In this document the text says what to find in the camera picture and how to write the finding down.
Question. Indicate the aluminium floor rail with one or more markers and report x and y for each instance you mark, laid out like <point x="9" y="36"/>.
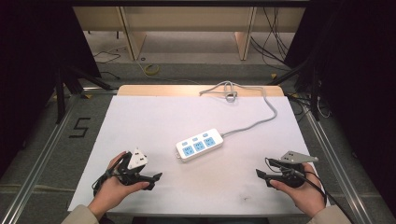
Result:
<point x="339" y="161"/>
<point x="37" y="161"/>

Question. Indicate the white table sheet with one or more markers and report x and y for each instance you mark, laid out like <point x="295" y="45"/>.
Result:
<point x="149" y="124"/>

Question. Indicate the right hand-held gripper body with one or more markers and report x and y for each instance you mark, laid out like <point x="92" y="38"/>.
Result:
<point x="294" y="157"/>

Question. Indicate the yellow tape roll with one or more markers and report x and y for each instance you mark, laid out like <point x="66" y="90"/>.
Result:
<point x="152" y="69"/>

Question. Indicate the black curtain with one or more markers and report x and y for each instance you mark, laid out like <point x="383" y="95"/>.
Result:
<point x="358" y="77"/>
<point x="34" y="62"/>

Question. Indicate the person's right hand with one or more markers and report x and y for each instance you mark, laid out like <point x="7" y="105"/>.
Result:
<point x="308" y="196"/>

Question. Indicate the white power strip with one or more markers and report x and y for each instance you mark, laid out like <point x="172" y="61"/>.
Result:
<point x="199" y="145"/>

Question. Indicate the person's left hand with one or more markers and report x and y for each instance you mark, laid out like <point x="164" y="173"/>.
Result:
<point x="110" y="194"/>

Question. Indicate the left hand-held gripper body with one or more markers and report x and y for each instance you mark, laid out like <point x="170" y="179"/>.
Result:
<point x="137" y="160"/>

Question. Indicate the wooden desk frame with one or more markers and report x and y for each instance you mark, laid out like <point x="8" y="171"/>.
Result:
<point x="186" y="18"/>

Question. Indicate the black metal stand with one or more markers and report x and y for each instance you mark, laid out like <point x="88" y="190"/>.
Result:
<point x="314" y="90"/>
<point x="60" y="93"/>

